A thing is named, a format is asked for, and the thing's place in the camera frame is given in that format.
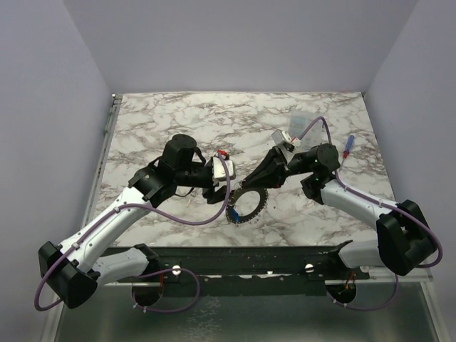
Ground perforated metal ring disc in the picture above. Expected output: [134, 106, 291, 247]
[225, 188, 269, 224]

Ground keys with blue tag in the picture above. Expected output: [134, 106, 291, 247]
[233, 181, 243, 190]

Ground blue plastic key tag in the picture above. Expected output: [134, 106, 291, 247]
[232, 209, 239, 222]

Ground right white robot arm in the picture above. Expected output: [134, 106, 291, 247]
[242, 143, 442, 279]

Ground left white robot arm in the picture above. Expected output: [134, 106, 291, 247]
[34, 134, 236, 311]

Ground clear plastic organizer box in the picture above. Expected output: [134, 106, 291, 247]
[288, 110, 324, 150]

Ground blue red screwdriver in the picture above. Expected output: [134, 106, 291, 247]
[341, 135, 355, 166]

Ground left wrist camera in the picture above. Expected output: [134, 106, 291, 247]
[212, 150, 236, 181]

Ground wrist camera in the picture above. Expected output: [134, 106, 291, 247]
[271, 130, 301, 152]
[212, 150, 236, 181]

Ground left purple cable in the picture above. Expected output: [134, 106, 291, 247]
[33, 155, 232, 314]

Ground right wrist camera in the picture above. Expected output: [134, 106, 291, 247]
[271, 130, 301, 152]

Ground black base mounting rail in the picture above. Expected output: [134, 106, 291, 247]
[95, 244, 371, 297]

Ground aluminium frame rail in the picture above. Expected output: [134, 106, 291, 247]
[40, 94, 123, 341]

